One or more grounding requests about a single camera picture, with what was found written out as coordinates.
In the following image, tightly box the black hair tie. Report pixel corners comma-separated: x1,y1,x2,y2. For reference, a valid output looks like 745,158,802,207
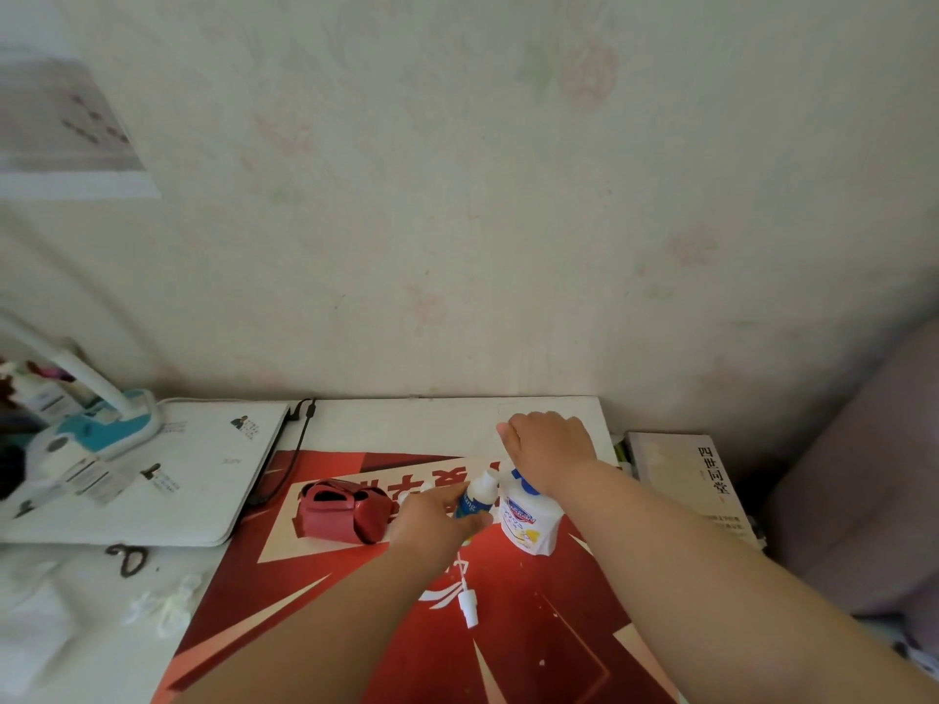
105,544,151,579

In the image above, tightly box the pale wall poster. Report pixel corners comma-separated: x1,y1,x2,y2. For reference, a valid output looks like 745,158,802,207
0,44,162,202

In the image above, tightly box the teal and white desk lamp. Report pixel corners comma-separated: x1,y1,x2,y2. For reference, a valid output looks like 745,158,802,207
0,311,164,464

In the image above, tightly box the red and cream poster mat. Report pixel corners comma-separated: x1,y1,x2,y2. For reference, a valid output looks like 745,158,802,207
150,450,685,704

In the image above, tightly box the white laptop with stickers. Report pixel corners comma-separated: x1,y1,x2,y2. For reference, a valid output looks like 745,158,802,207
0,399,291,548

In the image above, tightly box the white pump bottle blue label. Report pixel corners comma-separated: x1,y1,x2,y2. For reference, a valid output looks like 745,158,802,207
499,469,566,558

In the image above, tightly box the small blue white bottle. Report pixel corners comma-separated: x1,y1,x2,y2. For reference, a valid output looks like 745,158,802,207
453,469,501,521

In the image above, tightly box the black cable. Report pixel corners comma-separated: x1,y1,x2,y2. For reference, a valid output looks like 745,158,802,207
246,397,318,506

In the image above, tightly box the person's right hand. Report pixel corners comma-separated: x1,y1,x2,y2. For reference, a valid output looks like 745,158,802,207
496,412,599,499

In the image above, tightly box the person's right forearm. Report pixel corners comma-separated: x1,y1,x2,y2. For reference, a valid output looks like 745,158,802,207
546,462,939,704

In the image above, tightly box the red leather pouch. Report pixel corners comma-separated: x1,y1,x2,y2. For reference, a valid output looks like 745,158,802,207
293,479,397,545

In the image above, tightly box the person's left forearm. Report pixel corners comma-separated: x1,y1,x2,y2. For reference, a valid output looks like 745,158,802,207
175,553,452,704

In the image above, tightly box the mauve sofa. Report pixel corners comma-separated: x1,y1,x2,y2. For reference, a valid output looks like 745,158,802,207
763,315,939,657

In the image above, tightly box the beige book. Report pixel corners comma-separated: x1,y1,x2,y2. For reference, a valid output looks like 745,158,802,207
626,431,764,550

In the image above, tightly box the person's left hand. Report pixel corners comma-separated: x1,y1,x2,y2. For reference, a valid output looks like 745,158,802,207
385,482,494,580

